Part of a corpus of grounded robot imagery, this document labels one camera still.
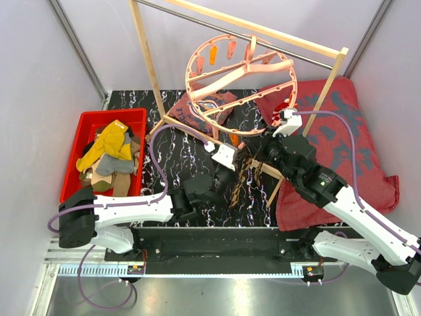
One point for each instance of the grey sock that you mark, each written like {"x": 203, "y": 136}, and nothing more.
{"x": 108, "y": 165}

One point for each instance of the red blue patterned cloth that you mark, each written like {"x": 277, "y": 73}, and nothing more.
{"x": 350, "y": 152}

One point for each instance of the orange clothespin front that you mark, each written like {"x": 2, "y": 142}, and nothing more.
{"x": 234, "y": 140}

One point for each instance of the brown yellow argyle sock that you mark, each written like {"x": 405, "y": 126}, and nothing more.
{"x": 246, "y": 165}

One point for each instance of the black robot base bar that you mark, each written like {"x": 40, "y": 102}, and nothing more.
{"x": 157, "y": 244}

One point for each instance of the pink round clip hanger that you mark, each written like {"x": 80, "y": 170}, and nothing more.
{"x": 249, "y": 71}

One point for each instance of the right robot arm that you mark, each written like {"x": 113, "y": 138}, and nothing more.
{"x": 388, "y": 251}

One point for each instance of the folded pink printed shirt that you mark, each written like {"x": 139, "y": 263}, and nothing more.
{"x": 184, "y": 111}

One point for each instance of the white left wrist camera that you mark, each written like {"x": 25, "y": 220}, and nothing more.
{"x": 225, "y": 154}

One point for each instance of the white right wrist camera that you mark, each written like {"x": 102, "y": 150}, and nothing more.
{"x": 291, "y": 126}

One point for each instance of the red white striped sock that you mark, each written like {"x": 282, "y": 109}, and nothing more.
{"x": 282, "y": 113}

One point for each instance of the beige olive sock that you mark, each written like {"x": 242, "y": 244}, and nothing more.
{"x": 117, "y": 182}

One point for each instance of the red plastic bin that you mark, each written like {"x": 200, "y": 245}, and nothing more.
{"x": 88, "y": 124}

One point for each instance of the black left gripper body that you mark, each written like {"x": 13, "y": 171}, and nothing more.
{"x": 222, "y": 180}

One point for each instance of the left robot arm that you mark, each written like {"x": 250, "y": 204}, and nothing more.
{"x": 85, "y": 218}

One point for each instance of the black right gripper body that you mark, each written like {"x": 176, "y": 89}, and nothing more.
{"x": 273, "y": 153}

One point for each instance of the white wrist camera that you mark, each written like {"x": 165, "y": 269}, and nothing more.
{"x": 225, "y": 154}
{"x": 291, "y": 126}

